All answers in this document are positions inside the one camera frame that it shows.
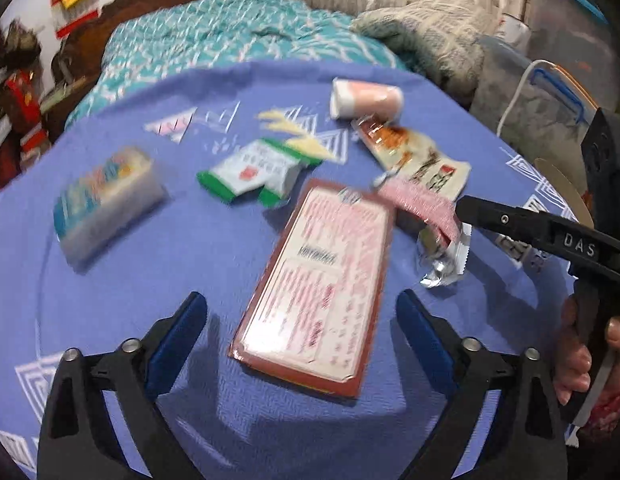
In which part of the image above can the plastic tissue pack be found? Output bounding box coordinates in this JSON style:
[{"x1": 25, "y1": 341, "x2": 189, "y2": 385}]
[{"x1": 54, "y1": 146, "x2": 165, "y2": 266}]

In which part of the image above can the teal patterned bedsheet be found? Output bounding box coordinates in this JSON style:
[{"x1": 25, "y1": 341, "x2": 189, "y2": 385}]
[{"x1": 64, "y1": 0, "x2": 405, "y2": 131}]

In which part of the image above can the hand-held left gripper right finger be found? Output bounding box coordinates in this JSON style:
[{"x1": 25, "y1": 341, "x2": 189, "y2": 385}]
[{"x1": 396, "y1": 289, "x2": 568, "y2": 480}]

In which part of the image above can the pink silver wrapper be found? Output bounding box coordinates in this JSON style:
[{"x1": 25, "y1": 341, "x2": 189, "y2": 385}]
[{"x1": 375, "y1": 175, "x2": 473, "y2": 288}]

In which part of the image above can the white cable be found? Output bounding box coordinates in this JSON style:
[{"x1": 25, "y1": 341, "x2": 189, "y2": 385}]
[{"x1": 497, "y1": 59, "x2": 561, "y2": 136}]

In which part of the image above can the flat red box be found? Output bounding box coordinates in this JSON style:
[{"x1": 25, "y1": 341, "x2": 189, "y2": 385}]
[{"x1": 229, "y1": 179, "x2": 397, "y2": 400}]

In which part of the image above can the brown cardboard piece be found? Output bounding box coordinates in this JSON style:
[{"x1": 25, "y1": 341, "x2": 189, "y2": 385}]
[{"x1": 532, "y1": 157, "x2": 596, "y2": 228}]

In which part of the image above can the clear plastic storage bin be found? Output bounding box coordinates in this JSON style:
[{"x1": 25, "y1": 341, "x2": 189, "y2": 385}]
[{"x1": 477, "y1": 35, "x2": 593, "y2": 161}]

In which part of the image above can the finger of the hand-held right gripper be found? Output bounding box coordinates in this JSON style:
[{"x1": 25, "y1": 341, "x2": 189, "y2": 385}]
[{"x1": 455, "y1": 195, "x2": 611, "y2": 276}]

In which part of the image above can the red gift box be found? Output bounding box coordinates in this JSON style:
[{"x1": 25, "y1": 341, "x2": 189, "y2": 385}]
[{"x1": 4, "y1": 70, "x2": 45, "y2": 161}]

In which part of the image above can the teal lidded storage bin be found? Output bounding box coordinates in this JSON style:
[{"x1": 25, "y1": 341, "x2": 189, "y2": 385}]
[{"x1": 527, "y1": 0, "x2": 613, "y2": 66}]

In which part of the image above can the brown handbag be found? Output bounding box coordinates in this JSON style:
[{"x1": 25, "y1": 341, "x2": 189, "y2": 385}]
[{"x1": 0, "y1": 22, "x2": 43, "y2": 68}]

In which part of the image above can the pink white paper cup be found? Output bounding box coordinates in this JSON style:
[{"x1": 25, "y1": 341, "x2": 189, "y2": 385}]
[{"x1": 330, "y1": 78, "x2": 405, "y2": 120}]

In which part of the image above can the orange white snack packet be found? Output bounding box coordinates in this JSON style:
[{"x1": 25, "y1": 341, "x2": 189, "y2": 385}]
[{"x1": 351, "y1": 117, "x2": 472, "y2": 201}]

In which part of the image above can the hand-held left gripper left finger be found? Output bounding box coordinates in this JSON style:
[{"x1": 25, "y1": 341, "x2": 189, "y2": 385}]
[{"x1": 37, "y1": 291, "x2": 209, "y2": 480}]

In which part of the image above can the green white packet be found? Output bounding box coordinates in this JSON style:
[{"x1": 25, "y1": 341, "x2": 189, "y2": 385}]
[{"x1": 197, "y1": 137, "x2": 323, "y2": 208}]

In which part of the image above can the person's right hand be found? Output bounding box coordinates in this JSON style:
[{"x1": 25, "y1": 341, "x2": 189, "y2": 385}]
[{"x1": 554, "y1": 294, "x2": 620, "y2": 407}]

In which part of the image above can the cream knitted blanket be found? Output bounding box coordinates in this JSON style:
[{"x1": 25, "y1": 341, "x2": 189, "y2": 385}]
[{"x1": 350, "y1": 0, "x2": 496, "y2": 106}]

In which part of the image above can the blue printed blanket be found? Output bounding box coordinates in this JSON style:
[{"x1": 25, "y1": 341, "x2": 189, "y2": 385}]
[{"x1": 0, "y1": 57, "x2": 591, "y2": 480}]

